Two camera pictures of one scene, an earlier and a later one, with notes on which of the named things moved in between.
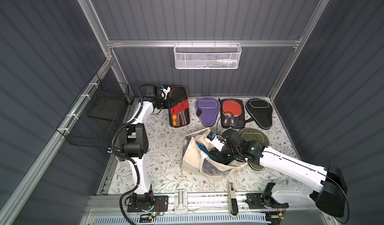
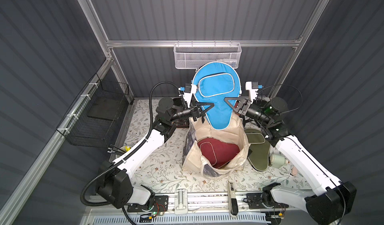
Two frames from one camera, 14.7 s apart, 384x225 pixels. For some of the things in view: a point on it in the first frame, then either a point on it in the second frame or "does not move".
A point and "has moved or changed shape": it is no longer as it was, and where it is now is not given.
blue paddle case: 205,150 to 215,81
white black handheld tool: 233,201 does not move
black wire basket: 90,122 does not move
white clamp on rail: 181,202 does not move
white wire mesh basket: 207,55 does not move
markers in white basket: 220,63 does not move
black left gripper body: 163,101 to 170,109
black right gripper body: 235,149 to 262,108
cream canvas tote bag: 194,160 has moved or changed shape
